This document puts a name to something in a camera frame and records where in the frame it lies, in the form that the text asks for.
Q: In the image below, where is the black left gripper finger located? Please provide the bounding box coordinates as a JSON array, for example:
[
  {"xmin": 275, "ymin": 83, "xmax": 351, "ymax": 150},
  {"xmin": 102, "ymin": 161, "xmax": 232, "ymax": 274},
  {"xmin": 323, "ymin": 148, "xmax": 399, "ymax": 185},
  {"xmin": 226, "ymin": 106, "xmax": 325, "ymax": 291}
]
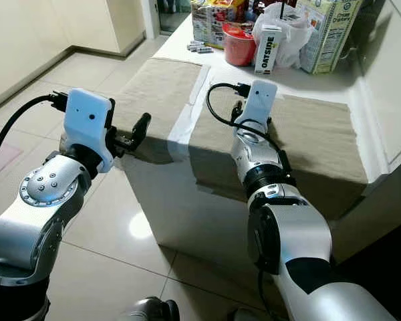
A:
[{"xmin": 134, "ymin": 112, "xmax": 152, "ymax": 149}]

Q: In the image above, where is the beige cloth placemat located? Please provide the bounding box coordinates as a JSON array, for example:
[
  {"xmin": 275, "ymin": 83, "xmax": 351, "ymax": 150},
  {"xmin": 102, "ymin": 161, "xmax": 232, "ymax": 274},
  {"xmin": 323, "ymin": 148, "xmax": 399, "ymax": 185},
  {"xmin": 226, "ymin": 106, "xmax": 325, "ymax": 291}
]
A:
[
  {"xmin": 57, "ymin": 57, "xmax": 205, "ymax": 165},
  {"xmin": 187, "ymin": 86, "xmax": 370, "ymax": 218}
]

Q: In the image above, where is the red plastic cup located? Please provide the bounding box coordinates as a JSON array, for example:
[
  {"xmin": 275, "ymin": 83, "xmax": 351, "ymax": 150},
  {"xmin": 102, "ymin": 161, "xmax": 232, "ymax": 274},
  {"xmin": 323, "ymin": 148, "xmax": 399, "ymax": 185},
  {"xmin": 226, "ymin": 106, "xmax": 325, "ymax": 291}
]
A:
[{"xmin": 223, "ymin": 22, "xmax": 258, "ymax": 66}]

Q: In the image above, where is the white Oatside drink carton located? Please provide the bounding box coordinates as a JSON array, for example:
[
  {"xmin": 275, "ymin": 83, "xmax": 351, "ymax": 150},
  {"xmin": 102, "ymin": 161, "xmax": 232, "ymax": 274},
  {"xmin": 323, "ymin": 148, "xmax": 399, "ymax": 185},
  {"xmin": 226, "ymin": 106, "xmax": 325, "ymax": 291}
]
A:
[{"xmin": 254, "ymin": 25, "xmax": 285, "ymax": 74}]

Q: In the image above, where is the small grey batteries pack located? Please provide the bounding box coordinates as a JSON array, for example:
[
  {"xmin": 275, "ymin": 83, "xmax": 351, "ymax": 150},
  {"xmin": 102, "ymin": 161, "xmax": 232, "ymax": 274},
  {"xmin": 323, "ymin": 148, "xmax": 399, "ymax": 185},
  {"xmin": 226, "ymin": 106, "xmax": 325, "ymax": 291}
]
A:
[{"xmin": 186, "ymin": 40, "xmax": 213, "ymax": 54}]

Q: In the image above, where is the white table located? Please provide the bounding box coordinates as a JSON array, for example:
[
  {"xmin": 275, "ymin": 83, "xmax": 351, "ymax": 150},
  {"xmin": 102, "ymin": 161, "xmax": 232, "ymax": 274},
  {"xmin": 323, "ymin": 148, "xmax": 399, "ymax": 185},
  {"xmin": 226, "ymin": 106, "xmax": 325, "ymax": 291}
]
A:
[{"xmin": 124, "ymin": 13, "xmax": 395, "ymax": 268}]

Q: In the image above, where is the printed cardboard food box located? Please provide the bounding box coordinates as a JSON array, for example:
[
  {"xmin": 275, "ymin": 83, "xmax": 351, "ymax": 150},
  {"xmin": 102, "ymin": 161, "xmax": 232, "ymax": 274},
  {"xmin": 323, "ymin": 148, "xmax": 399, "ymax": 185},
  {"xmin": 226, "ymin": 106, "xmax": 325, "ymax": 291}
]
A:
[{"xmin": 190, "ymin": 3, "xmax": 231, "ymax": 49}]

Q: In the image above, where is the white plastic bag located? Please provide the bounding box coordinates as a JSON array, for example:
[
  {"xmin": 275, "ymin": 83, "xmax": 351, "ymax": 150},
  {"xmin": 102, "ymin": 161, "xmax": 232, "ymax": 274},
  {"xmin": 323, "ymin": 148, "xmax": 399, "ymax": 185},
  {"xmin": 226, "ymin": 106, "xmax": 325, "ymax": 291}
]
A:
[{"xmin": 252, "ymin": 2, "xmax": 311, "ymax": 68}]

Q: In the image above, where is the yellow red snack bag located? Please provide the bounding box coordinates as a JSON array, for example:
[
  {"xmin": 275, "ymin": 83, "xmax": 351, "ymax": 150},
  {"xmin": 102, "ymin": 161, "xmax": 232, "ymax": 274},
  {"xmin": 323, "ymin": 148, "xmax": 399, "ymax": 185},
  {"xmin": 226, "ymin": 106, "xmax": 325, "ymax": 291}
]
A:
[{"xmin": 194, "ymin": 0, "xmax": 248, "ymax": 9}]

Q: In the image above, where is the green white cream crackers box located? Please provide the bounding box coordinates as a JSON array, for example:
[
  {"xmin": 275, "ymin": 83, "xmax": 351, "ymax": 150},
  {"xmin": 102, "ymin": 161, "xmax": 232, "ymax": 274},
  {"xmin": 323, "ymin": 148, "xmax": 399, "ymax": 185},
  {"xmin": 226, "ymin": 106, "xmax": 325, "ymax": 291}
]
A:
[{"xmin": 297, "ymin": 0, "xmax": 365, "ymax": 74}]

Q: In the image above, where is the cream kitchen cabinet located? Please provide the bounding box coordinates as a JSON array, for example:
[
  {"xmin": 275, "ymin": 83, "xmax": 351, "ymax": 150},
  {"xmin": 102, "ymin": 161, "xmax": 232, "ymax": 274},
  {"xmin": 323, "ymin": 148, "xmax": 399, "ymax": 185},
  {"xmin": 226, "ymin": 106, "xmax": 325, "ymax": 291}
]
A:
[{"xmin": 0, "ymin": 0, "xmax": 141, "ymax": 111}]

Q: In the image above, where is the grey robot left leg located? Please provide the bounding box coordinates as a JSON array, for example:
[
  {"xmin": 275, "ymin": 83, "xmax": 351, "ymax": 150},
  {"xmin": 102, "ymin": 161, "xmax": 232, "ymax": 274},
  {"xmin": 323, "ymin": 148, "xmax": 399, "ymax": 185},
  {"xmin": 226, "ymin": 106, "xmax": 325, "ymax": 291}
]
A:
[{"xmin": 127, "ymin": 298, "xmax": 181, "ymax": 321}]

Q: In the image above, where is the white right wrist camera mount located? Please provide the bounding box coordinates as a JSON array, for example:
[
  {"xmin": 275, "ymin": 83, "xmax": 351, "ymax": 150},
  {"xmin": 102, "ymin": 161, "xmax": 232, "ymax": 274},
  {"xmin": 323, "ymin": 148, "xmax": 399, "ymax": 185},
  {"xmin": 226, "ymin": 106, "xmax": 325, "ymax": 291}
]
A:
[{"xmin": 242, "ymin": 80, "xmax": 278, "ymax": 131}]

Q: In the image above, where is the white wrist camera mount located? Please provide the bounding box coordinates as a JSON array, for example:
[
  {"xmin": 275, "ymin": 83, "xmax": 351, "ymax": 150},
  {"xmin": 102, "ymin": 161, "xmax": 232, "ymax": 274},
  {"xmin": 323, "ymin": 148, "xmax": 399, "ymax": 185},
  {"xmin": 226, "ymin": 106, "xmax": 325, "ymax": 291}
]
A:
[
  {"xmin": 242, "ymin": 80, "xmax": 278, "ymax": 131},
  {"xmin": 60, "ymin": 88, "xmax": 116, "ymax": 173}
]

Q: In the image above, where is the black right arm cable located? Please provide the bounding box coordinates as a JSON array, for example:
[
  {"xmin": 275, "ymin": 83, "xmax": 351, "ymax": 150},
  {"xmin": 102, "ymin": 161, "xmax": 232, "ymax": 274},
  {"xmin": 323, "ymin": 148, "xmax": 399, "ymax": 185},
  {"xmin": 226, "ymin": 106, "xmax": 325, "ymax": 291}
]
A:
[{"xmin": 206, "ymin": 82, "xmax": 288, "ymax": 161}]

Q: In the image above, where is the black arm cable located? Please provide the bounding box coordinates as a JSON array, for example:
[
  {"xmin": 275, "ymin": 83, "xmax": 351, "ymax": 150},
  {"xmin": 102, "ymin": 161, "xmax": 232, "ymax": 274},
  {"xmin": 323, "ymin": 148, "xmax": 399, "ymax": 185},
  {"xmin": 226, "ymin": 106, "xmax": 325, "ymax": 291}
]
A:
[
  {"xmin": 206, "ymin": 82, "xmax": 288, "ymax": 161},
  {"xmin": 0, "ymin": 94, "xmax": 69, "ymax": 175}
]

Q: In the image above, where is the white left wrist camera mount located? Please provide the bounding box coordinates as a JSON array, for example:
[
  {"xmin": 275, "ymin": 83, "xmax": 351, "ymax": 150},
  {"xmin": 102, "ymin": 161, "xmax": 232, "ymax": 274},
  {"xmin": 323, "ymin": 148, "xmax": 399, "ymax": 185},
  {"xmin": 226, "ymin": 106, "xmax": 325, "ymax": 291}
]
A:
[{"xmin": 60, "ymin": 88, "xmax": 116, "ymax": 173}]

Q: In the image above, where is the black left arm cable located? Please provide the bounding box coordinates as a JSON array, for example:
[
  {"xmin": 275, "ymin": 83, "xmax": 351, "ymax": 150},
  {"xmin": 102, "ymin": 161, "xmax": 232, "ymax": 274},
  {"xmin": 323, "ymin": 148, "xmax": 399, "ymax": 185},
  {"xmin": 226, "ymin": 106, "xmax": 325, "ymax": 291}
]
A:
[{"xmin": 0, "ymin": 94, "xmax": 69, "ymax": 175}]

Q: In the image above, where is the glass door with white frame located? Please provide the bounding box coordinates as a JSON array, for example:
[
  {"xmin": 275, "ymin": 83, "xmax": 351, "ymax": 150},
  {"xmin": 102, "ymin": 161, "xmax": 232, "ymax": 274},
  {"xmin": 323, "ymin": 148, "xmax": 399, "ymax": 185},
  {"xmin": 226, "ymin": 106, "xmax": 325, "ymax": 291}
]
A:
[{"xmin": 157, "ymin": 0, "xmax": 191, "ymax": 35}]

